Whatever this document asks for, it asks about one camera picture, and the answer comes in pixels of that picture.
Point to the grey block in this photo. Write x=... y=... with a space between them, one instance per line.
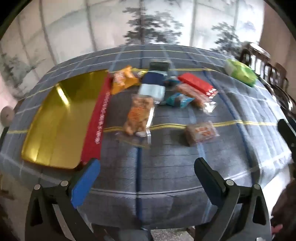
x=159 y=66

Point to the orange snack bag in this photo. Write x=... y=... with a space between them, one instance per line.
x=122 y=81

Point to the gold tin box red sides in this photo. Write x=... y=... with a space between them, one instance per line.
x=57 y=120

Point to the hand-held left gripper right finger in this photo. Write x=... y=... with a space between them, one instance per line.
x=208 y=185

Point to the round stone disc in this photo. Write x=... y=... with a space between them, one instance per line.
x=7 y=115

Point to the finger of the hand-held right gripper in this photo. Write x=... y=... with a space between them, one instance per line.
x=288 y=139

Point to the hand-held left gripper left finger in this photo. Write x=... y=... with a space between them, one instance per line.
x=85 y=183

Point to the painted folding screen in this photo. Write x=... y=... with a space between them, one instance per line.
x=92 y=27

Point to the green tissue pack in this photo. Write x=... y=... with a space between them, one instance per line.
x=240 y=71

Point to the brown cake packet red label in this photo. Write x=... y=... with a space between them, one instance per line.
x=201 y=133

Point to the wide clear bag orange snacks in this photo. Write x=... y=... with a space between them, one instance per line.
x=138 y=113

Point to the person's right hand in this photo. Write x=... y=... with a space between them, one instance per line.
x=285 y=208

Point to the navy and white snack packet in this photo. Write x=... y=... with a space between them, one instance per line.
x=152 y=85

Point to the teal snack packet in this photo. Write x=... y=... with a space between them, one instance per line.
x=180 y=99
x=171 y=81

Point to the red snack packet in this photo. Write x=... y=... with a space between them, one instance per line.
x=196 y=82

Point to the long clear bag orange snacks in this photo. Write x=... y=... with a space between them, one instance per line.
x=192 y=93

